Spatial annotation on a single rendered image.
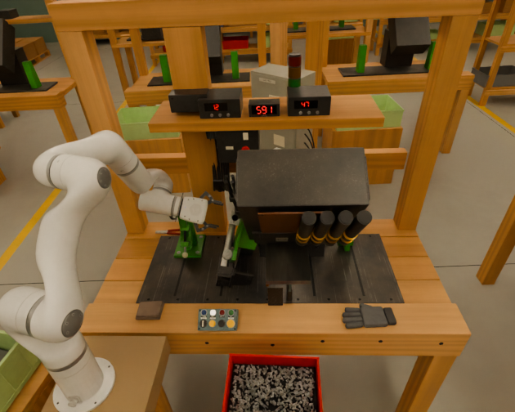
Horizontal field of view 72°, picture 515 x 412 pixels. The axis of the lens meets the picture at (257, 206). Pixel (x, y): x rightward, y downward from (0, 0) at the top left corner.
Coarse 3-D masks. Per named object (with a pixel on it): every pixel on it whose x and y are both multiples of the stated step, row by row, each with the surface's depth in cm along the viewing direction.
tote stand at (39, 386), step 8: (40, 368) 138; (32, 376) 135; (40, 376) 135; (48, 376) 136; (32, 384) 133; (40, 384) 133; (48, 384) 137; (24, 392) 130; (32, 392) 130; (40, 392) 133; (48, 392) 137; (16, 400) 128; (24, 400) 128; (32, 400) 129; (40, 400) 133; (8, 408) 126; (16, 408) 126; (24, 408) 126; (32, 408) 130; (40, 408) 134
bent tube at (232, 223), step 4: (232, 212) 142; (232, 216) 146; (236, 216) 146; (232, 220) 141; (236, 220) 151; (232, 224) 142; (236, 224) 141; (228, 228) 154; (232, 228) 152; (228, 232) 154; (232, 232) 153; (228, 236) 153; (232, 236) 154; (228, 240) 153; (232, 240) 154; (228, 244) 152; (224, 248) 153; (228, 248) 152; (224, 260) 151; (228, 260) 152; (224, 264) 150
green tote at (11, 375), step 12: (0, 336) 133; (0, 348) 140; (12, 348) 126; (24, 348) 131; (12, 360) 126; (24, 360) 131; (36, 360) 137; (0, 372) 121; (12, 372) 127; (24, 372) 132; (0, 384) 122; (12, 384) 127; (24, 384) 132; (0, 396) 122; (12, 396) 127; (0, 408) 123
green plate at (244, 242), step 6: (240, 222) 134; (240, 228) 133; (240, 234) 135; (246, 234) 136; (240, 240) 138; (246, 240) 138; (252, 240) 138; (234, 246) 144; (240, 246) 140; (246, 246) 140; (252, 246) 140
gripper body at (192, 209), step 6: (186, 198) 141; (192, 198) 141; (198, 198) 141; (186, 204) 140; (192, 204) 140; (198, 204) 140; (204, 204) 141; (180, 210) 139; (186, 210) 140; (192, 210) 140; (198, 210) 140; (204, 210) 140; (180, 216) 139; (186, 216) 139; (192, 216) 140; (198, 216) 140; (204, 216) 140; (198, 222) 140
